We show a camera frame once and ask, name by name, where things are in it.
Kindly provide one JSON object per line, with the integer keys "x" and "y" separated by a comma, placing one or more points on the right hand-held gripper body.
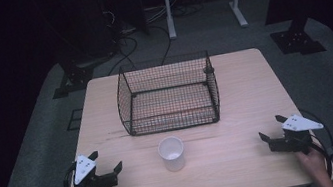
{"x": 297, "y": 124}

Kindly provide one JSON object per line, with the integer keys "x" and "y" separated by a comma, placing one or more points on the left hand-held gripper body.
{"x": 82, "y": 169}

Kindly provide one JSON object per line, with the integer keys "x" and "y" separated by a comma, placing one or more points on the translucent white plastic cup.
{"x": 172, "y": 153}

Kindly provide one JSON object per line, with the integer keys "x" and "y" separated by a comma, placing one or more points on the person's right hand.
{"x": 317, "y": 164}

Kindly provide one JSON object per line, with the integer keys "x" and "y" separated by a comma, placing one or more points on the black stand base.
{"x": 76, "y": 77}
{"x": 296, "y": 40}

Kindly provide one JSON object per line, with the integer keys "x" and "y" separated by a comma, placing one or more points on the black square floor frame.
{"x": 71, "y": 120}

